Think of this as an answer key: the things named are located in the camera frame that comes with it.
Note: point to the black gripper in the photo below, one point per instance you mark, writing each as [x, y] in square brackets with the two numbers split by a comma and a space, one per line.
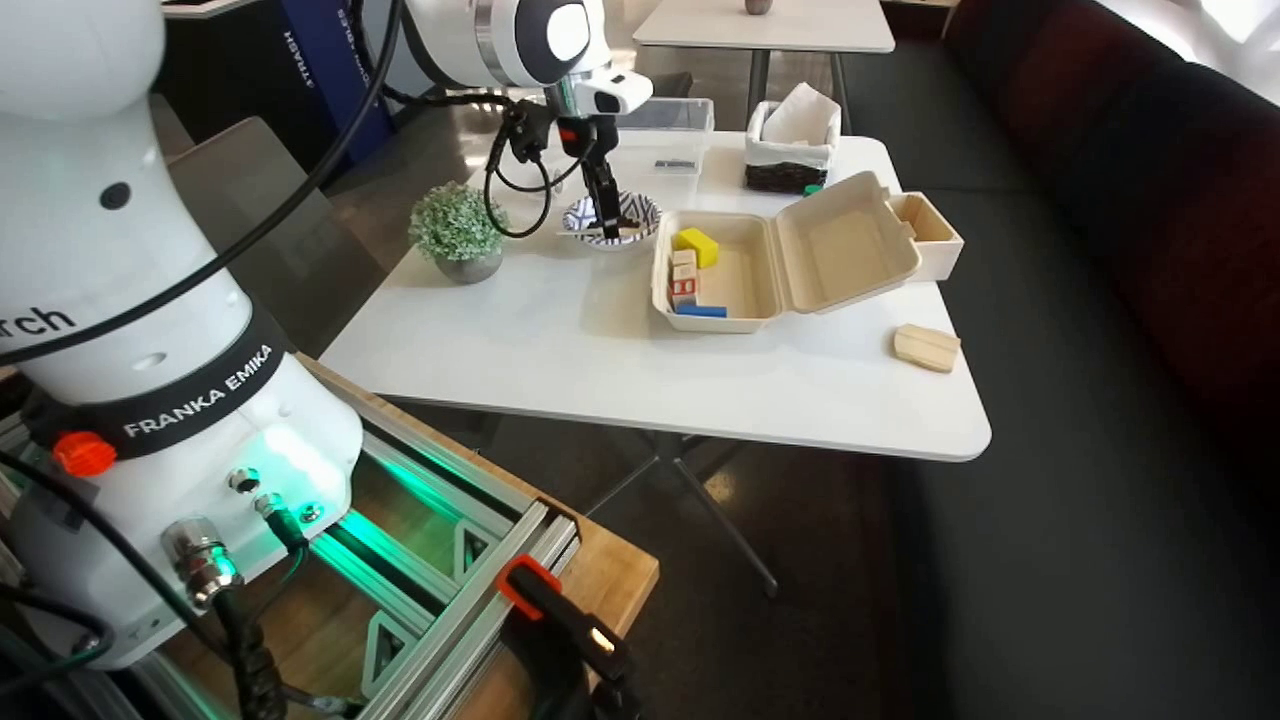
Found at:
[588, 144]

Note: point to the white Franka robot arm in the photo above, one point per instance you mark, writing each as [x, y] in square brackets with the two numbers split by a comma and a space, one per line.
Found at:
[146, 266]

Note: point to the blue patterned paper bowl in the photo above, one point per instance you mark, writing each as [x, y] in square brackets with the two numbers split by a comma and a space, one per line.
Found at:
[638, 222]

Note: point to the beige clamshell takeaway pack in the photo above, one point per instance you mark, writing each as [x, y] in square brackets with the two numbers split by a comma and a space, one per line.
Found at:
[825, 245]

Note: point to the clear plastic storage container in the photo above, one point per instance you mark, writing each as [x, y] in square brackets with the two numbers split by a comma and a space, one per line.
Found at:
[665, 140]

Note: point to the yellow block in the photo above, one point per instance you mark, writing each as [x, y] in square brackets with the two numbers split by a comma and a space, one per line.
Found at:
[696, 245]

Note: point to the blue block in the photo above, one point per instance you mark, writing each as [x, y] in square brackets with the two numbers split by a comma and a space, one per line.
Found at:
[703, 311]

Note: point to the small green potted plant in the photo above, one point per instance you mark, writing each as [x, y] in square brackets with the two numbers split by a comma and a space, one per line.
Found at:
[458, 230]

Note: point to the white tissue box holder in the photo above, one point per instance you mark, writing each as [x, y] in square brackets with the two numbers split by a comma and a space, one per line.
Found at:
[792, 144]

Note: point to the white background table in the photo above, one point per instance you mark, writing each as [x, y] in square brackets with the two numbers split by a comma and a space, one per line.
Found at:
[762, 26]

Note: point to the blue cabinet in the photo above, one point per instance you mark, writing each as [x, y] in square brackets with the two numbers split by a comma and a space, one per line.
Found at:
[324, 67]

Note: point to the small open wooden box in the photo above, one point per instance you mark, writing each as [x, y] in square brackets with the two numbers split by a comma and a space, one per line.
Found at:
[928, 235]

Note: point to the rounded wooden block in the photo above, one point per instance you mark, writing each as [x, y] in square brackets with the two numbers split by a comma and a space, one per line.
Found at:
[927, 346]

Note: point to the wooden base board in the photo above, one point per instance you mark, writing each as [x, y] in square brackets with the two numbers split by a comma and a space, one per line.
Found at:
[613, 572]

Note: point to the orange black clamp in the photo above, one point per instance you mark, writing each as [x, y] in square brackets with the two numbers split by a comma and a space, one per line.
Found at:
[554, 612]

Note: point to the dark sofa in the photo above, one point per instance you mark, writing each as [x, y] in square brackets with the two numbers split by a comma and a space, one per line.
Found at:
[1145, 202]

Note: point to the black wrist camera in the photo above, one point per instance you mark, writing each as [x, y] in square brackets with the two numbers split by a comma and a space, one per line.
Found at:
[526, 132]

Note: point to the metal table leg frame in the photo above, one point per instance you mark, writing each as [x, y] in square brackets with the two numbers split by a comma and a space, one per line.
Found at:
[681, 481]

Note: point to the aluminium profile frame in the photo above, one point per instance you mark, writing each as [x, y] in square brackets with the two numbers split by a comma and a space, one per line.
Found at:
[440, 572]

